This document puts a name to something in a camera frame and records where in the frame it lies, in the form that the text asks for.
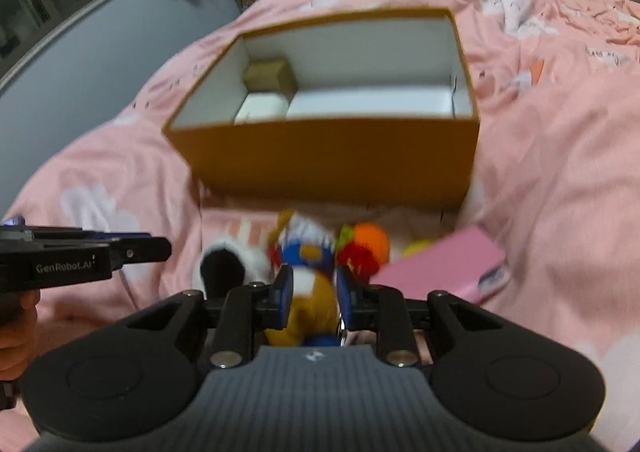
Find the pink printed blanket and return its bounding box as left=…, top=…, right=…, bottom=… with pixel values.
left=0, top=0, right=640, bottom=452

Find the orange cardboard box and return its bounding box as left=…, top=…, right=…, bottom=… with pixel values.
left=162, top=7, right=482, bottom=213

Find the small brown box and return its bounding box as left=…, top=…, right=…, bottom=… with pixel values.
left=242, top=59, right=299, bottom=99

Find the duck plush toy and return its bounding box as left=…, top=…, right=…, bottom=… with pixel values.
left=264, top=209, right=340, bottom=349

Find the pink white striped sock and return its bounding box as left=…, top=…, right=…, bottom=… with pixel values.
left=192, top=219, right=274, bottom=301

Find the grey bed board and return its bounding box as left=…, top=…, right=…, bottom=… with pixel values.
left=0, top=0, right=243, bottom=220

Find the pink case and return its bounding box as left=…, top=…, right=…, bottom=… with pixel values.
left=371, top=224, right=512, bottom=306

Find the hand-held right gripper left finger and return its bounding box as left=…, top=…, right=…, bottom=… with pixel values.
left=125, top=264, right=296, bottom=369

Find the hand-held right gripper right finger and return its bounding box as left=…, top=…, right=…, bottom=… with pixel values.
left=336, top=264, right=506, bottom=367

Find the small yellow toy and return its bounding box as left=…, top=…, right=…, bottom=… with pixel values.
left=401, top=239, right=435, bottom=259

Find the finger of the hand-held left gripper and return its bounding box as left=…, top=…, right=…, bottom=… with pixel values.
left=107, top=234, right=173, bottom=274

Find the white box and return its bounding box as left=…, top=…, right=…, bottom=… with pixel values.
left=233, top=92, right=292, bottom=126

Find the person's left hand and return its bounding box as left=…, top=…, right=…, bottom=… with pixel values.
left=0, top=291, right=41, bottom=380

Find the orange red plush toy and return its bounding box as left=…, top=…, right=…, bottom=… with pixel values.
left=335, top=222, right=392, bottom=279

